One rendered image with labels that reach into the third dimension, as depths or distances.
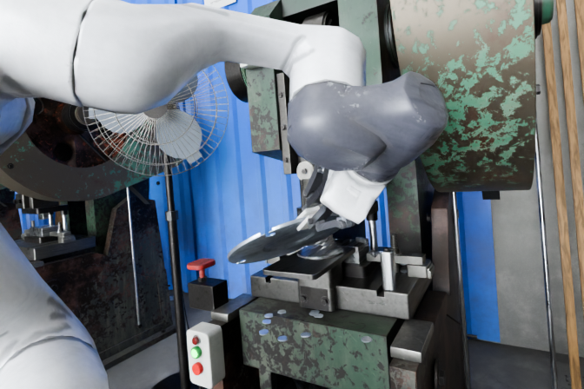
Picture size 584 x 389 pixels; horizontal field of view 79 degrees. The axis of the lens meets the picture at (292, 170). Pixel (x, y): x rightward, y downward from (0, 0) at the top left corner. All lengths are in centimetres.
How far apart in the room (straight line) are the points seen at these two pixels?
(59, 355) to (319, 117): 37
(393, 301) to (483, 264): 130
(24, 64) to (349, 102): 30
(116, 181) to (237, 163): 94
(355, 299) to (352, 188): 49
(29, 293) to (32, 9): 29
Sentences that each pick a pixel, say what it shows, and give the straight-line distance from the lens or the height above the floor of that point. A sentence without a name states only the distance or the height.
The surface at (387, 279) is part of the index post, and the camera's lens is 89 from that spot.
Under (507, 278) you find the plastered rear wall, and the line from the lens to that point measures 220.
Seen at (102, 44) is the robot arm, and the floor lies 113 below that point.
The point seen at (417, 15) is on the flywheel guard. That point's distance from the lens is 60.
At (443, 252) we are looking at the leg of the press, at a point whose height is 71.
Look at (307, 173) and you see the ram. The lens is 97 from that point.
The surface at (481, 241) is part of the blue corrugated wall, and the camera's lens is 213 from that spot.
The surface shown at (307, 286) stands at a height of 70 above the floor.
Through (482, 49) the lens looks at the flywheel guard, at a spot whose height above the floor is 116.
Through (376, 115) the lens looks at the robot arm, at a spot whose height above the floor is 106.
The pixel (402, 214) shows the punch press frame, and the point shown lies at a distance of 117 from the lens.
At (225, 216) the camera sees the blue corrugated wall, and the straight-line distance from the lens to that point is 280.
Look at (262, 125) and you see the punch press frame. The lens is 101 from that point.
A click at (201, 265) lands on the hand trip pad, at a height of 76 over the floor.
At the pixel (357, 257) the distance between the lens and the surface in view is 100.
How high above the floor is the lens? 101
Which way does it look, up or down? 1 degrees down
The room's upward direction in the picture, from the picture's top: 4 degrees counter-clockwise
